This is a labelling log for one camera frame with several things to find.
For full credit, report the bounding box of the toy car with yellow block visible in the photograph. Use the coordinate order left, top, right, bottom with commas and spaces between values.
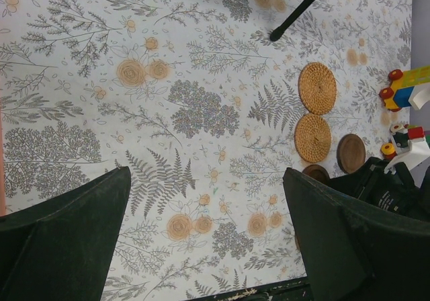
379, 66, 429, 112

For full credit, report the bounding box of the black music stand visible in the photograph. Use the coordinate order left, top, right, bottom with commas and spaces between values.
269, 0, 316, 42

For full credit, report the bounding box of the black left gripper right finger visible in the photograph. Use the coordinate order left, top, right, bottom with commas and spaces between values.
284, 168, 429, 300

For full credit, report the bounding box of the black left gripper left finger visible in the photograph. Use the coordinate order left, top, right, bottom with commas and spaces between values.
1, 167, 131, 300

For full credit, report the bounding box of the woven rattan coaster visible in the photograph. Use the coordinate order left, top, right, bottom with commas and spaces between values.
294, 113, 331, 163
298, 62, 337, 116

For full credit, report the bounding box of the floral patterned table mat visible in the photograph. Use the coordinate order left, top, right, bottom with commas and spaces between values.
1, 0, 413, 300

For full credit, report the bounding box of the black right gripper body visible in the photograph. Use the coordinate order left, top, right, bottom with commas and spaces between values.
331, 157, 429, 219

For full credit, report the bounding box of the dark walnut coaster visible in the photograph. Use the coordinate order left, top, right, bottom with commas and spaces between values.
302, 164, 330, 185
337, 134, 366, 174

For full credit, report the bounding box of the blue green purple block toy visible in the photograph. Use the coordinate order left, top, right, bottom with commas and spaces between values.
380, 124, 429, 159

